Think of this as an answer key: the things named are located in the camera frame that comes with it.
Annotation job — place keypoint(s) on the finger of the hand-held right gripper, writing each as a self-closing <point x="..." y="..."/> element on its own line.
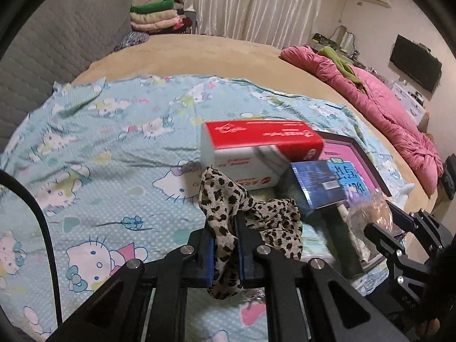
<point x="416" y="221"/>
<point x="383" y="242"/>

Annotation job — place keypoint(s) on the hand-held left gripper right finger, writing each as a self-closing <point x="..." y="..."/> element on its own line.
<point x="244" y="256"/>

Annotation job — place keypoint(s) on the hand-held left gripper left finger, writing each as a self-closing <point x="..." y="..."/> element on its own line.
<point x="208" y="256"/>

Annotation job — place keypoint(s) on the clear plastic bag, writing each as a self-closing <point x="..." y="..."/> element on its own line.
<point x="370" y="212"/>

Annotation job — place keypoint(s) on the leopard print scarf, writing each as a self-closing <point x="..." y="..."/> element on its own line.
<point x="224" y="217"/>

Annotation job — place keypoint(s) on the dark box with pink lining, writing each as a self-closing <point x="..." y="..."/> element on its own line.
<point x="349" y="156"/>

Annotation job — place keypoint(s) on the black bag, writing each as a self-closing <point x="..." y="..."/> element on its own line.
<point x="449" y="178"/>

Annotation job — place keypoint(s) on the dark blue box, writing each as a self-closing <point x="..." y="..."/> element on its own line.
<point x="315" y="183"/>

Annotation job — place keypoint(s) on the red and white tissue box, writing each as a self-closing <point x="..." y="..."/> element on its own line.
<point x="249" y="149"/>

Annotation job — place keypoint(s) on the pink duvet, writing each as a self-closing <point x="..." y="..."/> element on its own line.
<point x="384" y="114"/>

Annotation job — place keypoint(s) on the white cabinet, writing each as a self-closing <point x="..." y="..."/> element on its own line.
<point x="408" y="103"/>

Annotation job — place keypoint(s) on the cartoon cat printed blanket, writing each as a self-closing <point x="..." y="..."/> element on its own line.
<point x="107" y="149"/>

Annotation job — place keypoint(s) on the green cloth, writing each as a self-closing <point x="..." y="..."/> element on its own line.
<point x="342" y="66"/>

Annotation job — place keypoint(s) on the beige bed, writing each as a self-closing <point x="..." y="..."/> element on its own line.
<point x="213" y="57"/>

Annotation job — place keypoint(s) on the dark patterned cloth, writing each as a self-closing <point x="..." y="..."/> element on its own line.
<point x="131" y="41"/>

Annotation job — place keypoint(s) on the stack of folded clothes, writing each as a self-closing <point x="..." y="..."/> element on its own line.
<point x="156" y="16"/>

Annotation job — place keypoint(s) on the grey quilted headboard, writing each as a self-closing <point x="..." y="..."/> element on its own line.
<point x="53" y="60"/>

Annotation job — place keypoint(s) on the white curtain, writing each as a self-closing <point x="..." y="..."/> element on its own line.
<point x="256" y="3"/>

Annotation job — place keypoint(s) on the black wall television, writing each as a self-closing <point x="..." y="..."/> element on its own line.
<point x="415" y="62"/>

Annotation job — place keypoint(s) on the wall mirror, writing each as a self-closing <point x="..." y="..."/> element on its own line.
<point x="342" y="37"/>

